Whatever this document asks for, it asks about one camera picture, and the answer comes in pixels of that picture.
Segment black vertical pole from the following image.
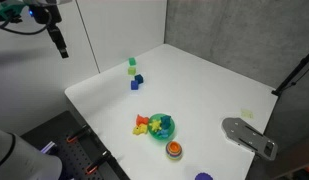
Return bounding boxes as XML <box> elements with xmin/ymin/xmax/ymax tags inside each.
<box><xmin>271</xmin><ymin>47</ymin><xmax>309</xmax><ymax>98</ymax></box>

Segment bright blue foam cube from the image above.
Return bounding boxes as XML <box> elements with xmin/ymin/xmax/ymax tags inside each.
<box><xmin>130</xmin><ymin>79</ymin><xmax>140</xmax><ymax>91</ymax></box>

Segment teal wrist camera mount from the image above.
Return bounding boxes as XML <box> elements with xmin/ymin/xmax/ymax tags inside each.
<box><xmin>0</xmin><ymin>0</ymin><xmax>26</xmax><ymax>22</ymax></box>

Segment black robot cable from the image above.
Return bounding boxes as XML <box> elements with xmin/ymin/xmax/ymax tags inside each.
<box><xmin>0</xmin><ymin>12</ymin><xmax>54</xmax><ymax>36</ymax></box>

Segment teal green rubber toy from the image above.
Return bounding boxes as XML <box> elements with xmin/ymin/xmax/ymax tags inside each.
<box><xmin>159</xmin><ymin>114</ymin><xmax>173</xmax><ymax>131</ymax></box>

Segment light blue rubber toy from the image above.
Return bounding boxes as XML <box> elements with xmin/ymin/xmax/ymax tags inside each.
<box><xmin>156</xmin><ymin>129</ymin><xmax>170</xmax><ymax>139</ymax></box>

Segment orange rubber toy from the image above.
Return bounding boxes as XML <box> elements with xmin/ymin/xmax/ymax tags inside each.
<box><xmin>135</xmin><ymin>113</ymin><xmax>150</xmax><ymax>127</ymax></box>

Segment black perforated base board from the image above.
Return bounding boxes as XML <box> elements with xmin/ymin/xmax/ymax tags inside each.
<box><xmin>20</xmin><ymin>110</ymin><xmax>131</xmax><ymax>180</ymax></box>

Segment dark blue foam cube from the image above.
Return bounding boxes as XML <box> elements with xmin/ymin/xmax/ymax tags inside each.
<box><xmin>134</xmin><ymin>74</ymin><xmax>145</xmax><ymax>85</ymax></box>

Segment yellow rubber duck toy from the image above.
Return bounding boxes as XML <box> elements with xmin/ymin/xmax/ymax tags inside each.
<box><xmin>132</xmin><ymin>123</ymin><xmax>149</xmax><ymax>136</ymax></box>

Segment grey metal mounting plate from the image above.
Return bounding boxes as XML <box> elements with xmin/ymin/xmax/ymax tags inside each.
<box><xmin>221</xmin><ymin>116</ymin><xmax>279</xmax><ymax>162</ymax></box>

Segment purple spiky ball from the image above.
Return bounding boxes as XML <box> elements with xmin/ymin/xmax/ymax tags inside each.
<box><xmin>194</xmin><ymin>171</ymin><xmax>214</xmax><ymax>180</ymax></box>

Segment yellow star toy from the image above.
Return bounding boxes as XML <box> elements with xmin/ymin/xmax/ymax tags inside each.
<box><xmin>148</xmin><ymin>118</ymin><xmax>163</xmax><ymax>132</ymax></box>

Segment orange round cup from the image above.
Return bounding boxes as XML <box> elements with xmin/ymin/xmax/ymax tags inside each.
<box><xmin>165</xmin><ymin>140</ymin><xmax>184</xmax><ymax>162</ymax></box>

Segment green translucent bowl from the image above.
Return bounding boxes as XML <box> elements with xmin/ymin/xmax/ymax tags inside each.
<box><xmin>147</xmin><ymin>113</ymin><xmax>176</xmax><ymax>142</ymax></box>

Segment black clamp with orange tip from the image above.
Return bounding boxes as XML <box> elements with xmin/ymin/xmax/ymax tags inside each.
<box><xmin>66</xmin><ymin>124</ymin><xmax>92</xmax><ymax>144</ymax></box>
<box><xmin>85</xmin><ymin>149</ymin><xmax>112</xmax><ymax>176</ymax></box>

